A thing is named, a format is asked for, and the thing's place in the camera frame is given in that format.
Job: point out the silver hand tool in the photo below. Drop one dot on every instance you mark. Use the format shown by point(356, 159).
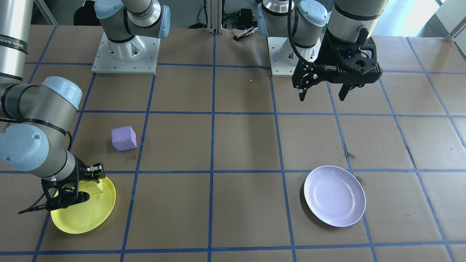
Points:
point(245, 33)

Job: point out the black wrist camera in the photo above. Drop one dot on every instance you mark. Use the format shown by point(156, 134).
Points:
point(360, 54)
point(62, 194)

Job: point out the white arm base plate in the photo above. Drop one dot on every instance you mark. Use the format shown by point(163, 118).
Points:
point(278, 62)
point(145, 62)

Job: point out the yellow foam block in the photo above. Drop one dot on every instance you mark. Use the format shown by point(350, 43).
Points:
point(95, 187)

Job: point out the black round object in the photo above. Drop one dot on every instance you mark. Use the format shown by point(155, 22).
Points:
point(84, 14)

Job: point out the black power strip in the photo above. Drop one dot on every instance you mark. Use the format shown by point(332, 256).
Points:
point(245, 16)

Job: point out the purple plate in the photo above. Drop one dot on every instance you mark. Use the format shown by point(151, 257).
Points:
point(335, 196)

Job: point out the aluminium corner bar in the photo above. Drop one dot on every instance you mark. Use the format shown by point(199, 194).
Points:
point(458, 33)
point(45, 12)

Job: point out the yellow plate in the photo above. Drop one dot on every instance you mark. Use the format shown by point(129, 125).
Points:
point(87, 214)

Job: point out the purple foam block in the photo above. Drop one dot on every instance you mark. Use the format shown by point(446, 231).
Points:
point(123, 138)

